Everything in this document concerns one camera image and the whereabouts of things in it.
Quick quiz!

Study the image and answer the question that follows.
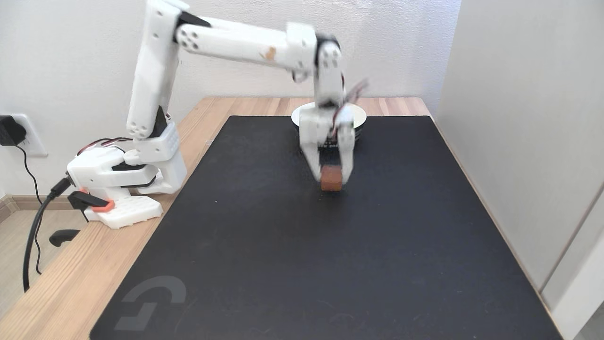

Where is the brown cube toy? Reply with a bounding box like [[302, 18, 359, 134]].
[[320, 165, 343, 192]]

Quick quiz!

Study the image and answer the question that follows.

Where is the navy paper bowl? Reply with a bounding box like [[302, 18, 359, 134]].
[[291, 101, 368, 151]]

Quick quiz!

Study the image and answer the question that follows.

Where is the black desk mat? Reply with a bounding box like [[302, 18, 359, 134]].
[[89, 115, 563, 340]]

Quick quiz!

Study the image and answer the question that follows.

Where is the black and orange clamp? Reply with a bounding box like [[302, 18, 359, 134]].
[[49, 187, 116, 248]]

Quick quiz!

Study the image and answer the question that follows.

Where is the black power adapter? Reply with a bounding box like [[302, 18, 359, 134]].
[[0, 114, 27, 146]]

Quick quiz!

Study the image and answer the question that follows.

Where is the red white wrist servo cable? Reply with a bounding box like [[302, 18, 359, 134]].
[[329, 78, 369, 139]]

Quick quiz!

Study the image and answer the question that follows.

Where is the red white base servo cable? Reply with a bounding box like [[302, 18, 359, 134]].
[[76, 136, 134, 157]]

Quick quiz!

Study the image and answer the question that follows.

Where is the white wall outlet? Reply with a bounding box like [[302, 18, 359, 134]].
[[10, 113, 49, 158]]

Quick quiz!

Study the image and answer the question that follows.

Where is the thin black cable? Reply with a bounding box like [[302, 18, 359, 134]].
[[14, 144, 44, 275]]

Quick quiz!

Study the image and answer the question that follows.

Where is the thick black cable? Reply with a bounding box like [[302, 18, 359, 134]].
[[22, 177, 72, 293]]

